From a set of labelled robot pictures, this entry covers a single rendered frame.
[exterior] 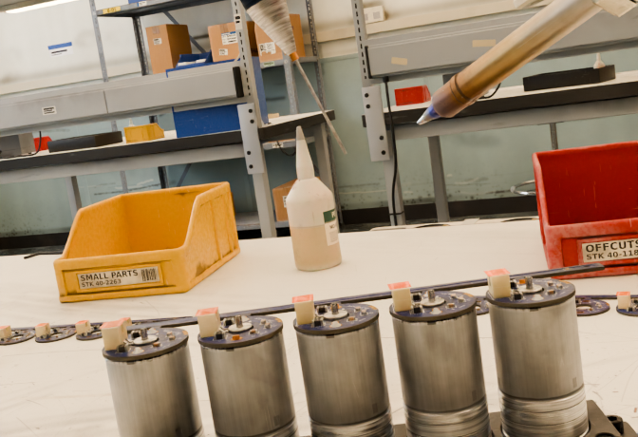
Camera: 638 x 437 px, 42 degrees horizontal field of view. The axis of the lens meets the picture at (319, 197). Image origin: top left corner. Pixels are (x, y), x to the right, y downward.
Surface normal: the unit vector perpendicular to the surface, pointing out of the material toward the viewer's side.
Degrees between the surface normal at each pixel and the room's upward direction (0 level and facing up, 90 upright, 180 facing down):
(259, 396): 90
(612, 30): 90
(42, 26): 90
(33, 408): 0
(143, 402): 90
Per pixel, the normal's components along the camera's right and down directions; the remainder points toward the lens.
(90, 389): -0.15, -0.98
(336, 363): -0.15, 0.16
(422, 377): -0.47, 0.19
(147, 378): 0.19, 0.11
